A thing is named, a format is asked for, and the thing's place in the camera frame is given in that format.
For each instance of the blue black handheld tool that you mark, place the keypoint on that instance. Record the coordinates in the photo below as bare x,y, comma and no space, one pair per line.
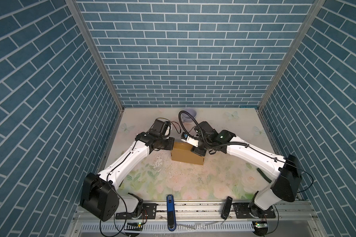
171,216

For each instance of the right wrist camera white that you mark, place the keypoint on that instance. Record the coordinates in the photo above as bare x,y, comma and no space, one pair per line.
187,139

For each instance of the black handheld device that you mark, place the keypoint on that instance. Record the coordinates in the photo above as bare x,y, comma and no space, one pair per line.
226,208

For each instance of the aluminium front rail frame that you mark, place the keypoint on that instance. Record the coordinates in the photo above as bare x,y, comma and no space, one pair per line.
297,219

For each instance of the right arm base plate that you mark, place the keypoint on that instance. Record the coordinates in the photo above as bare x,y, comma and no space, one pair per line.
244,211

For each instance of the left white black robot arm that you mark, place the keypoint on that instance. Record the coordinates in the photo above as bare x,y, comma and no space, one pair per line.
100,191

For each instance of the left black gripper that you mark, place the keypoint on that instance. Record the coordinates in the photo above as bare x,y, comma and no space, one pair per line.
170,145

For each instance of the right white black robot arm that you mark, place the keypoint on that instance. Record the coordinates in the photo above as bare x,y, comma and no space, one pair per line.
284,172

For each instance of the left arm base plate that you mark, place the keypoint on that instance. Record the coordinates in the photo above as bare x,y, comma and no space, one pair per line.
149,209

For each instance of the brown cardboard box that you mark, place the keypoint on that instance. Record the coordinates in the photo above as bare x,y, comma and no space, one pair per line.
181,152

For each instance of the green pliers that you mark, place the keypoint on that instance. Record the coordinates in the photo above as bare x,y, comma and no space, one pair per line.
264,176

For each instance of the white slotted cable duct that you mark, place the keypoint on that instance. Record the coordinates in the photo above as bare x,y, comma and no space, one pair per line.
162,227

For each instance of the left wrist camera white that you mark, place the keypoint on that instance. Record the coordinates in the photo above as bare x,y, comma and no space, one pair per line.
168,129

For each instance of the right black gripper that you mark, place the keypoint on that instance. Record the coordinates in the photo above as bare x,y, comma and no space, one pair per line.
197,150

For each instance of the right green controller board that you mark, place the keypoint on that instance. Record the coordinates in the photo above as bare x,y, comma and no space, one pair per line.
260,225

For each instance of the lavender ceramic cup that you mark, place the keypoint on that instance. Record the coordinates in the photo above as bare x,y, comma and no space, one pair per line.
188,115

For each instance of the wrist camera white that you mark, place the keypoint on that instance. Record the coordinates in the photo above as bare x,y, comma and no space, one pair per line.
187,139
168,129

